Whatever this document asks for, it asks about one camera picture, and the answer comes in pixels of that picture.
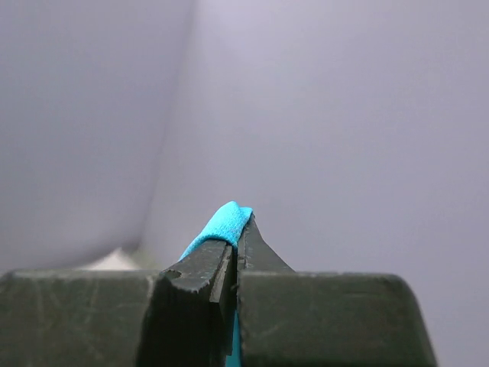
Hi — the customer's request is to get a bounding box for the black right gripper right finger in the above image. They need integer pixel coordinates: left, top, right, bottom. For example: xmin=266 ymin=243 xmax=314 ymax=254
xmin=238 ymin=220 xmax=438 ymax=366

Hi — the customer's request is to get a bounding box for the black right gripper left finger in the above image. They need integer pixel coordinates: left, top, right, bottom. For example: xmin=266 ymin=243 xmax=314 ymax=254
xmin=1 ymin=241 xmax=233 ymax=366

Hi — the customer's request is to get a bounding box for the teal t shirt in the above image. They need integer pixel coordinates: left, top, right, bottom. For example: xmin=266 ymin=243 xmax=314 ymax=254
xmin=179 ymin=201 xmax=253 ymax=367

